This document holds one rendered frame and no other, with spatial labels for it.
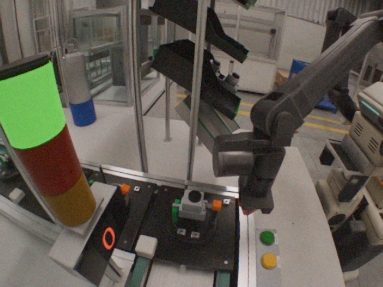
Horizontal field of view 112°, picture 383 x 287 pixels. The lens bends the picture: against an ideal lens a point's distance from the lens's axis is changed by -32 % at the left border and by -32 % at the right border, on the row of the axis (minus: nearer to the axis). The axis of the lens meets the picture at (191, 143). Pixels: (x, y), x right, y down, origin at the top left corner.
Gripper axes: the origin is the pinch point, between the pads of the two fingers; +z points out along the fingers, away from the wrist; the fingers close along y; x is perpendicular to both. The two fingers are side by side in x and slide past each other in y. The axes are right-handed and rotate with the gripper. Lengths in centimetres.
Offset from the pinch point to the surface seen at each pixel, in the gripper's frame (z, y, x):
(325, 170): 113, -153, 150
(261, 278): 9.6, 13.6, 6.1
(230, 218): 8.5, -3.2, -2.5
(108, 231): -16.8, 18.1, -21.6
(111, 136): 18, -49, -65
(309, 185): 21, -32, 38
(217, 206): -2.3, 0.8, -7.4
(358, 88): 42, -392, 346
